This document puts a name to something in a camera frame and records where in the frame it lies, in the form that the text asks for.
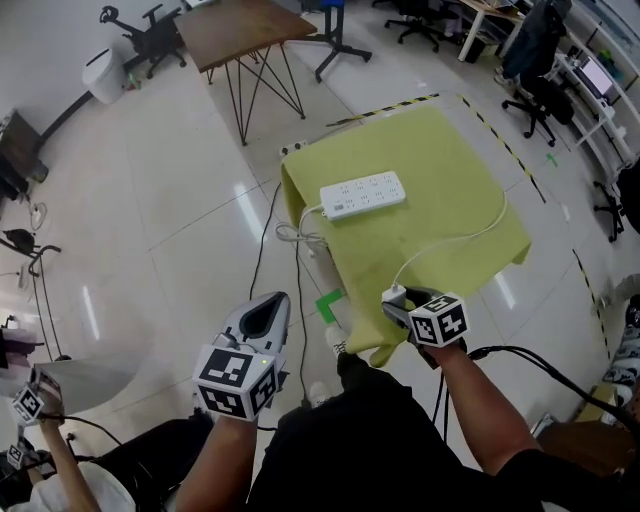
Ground white waste bin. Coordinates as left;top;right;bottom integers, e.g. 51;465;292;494
81;47;125;106

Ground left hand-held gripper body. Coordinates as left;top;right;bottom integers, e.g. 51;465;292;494
192;329;292;421

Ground black white patterned fabric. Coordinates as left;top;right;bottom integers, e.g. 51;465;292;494
602;305;640;407

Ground person's white shoe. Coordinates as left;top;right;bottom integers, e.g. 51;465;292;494
306;381;332;410
324;324;350;355

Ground green tablecloth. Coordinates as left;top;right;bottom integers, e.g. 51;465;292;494
279;104;533;369

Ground person's right forearm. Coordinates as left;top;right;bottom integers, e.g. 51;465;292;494
423;344;541;476

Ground white power strip cord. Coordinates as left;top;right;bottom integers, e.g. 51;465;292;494
273;203;331;257

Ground white power strip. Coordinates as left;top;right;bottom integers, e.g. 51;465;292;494
318;170;407;222

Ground person's left white shoe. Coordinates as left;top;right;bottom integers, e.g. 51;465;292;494
306;381;332;410

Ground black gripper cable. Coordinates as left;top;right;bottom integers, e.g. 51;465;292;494
468;344;640;436

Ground person's left forearm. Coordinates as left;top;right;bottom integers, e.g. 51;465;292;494
173;412;261;512

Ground person's black clothing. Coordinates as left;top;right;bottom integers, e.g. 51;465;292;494
247;349;640;512

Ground dark brown desk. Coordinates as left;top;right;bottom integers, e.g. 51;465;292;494
537;419;640;481

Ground wooden top desk white legs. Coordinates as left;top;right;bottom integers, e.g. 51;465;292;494
457;0;531;64

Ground open laptop lit screen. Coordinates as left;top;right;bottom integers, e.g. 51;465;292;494
572;55;616;104

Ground white charger with cable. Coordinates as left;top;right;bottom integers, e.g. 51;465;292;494
381;189;509;307

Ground white shelving unit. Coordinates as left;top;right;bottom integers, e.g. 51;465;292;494
564;0;640;166

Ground black office chair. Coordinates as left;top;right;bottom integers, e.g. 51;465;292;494
99;3;188;81
592;164;640;244
384;0;461;54
501;74;576;149

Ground black rolling display stand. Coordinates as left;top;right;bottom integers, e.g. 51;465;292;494
314;0;374;84

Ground cardboard box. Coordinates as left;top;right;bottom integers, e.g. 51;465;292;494
574;382;620;426

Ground grey cloth covered table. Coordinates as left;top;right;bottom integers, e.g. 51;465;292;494
29;349;142;417

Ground wooden table black legs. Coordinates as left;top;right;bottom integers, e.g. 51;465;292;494
172;0;319;147

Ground black metal frame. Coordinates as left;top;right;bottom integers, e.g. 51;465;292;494
0;227;62;279

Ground yellow black floor tape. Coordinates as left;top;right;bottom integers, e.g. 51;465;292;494
359;92;441;120
571;248;612;362
455;92;547;204

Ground black floor cable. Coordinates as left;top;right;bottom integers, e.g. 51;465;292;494
294;238;311;406
247;180;284;304

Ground dark brown cabinet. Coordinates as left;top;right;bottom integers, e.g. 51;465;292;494
0;109;50;184

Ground person's right white shoe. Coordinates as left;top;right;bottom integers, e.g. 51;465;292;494
324;324;350;355

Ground another person's forearm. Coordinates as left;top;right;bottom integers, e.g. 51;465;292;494
35;418;85;499

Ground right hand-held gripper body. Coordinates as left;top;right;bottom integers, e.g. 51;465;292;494
405;293;471;370

